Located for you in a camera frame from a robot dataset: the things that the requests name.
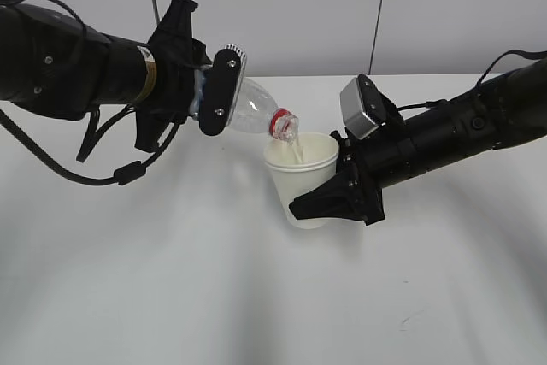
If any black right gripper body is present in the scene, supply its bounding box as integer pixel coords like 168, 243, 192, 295
336, 136, 410, 226

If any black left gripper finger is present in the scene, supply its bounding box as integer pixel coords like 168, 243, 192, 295
156, 0, 198, 45
76, 110, 115, 163

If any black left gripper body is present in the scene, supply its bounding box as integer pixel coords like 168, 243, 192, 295
135, 35, 211, 153

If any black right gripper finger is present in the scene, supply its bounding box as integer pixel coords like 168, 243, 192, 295
289, 174, 363, 221
330, 130, 344, 143

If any white paper cup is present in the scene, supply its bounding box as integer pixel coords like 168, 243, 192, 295
263, 132, 338, 229

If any clear plastic water bottle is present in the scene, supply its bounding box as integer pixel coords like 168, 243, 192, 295
189, 70, 299, 143

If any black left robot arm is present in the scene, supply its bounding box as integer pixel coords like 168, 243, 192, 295
1, 0, 210, 162

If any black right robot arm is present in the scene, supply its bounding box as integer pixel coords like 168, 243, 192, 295
289, 50, 546, 225

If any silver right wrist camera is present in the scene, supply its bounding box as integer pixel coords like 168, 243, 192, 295
339, 74, 405, 140

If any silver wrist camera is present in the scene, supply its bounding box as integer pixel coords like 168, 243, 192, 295
198, 44, 247, 137
339, 74, 405, 140

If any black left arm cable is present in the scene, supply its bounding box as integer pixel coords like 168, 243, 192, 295
0, 0, 183, 187

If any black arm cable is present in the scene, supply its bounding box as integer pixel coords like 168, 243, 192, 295
0, 0, 183, 187
395, 49, 547, 112

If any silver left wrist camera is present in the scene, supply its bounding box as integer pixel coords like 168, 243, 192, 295
198, 44, 247, 137

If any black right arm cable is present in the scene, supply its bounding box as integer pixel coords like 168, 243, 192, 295
395, 49, 547, 112

